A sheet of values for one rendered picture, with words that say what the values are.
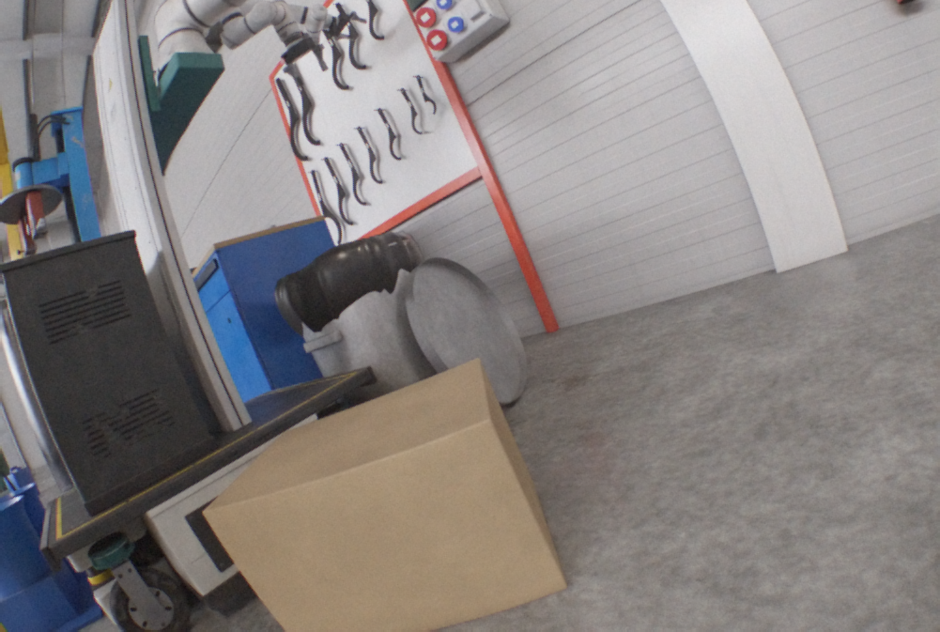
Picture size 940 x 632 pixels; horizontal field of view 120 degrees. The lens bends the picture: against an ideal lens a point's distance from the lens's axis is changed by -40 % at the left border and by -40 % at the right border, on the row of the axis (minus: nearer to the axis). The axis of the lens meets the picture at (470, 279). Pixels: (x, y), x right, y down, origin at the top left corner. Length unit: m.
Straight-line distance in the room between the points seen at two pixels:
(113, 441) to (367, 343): 0.77
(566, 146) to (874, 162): 1.29
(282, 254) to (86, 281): 1.13
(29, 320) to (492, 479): 0.90
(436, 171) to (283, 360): 1.22
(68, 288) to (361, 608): 0.81
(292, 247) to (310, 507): 1.52
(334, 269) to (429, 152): 1.22
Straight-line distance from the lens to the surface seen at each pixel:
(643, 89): 1.89
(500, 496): 0.58
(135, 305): 1.05
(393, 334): 1.35
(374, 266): 1.32
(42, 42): 9.42
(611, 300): 2.05
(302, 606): 0.76
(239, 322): 1.87
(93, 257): 1.07
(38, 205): 3.63
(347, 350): 1.37
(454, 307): 1.49
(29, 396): 3.45
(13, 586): 1.58
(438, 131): 2.34
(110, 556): 1.02
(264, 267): 1.94
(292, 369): 1.89
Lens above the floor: 0.48
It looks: 2 degrees down
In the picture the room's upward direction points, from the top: 23 degrees counter-clockwise
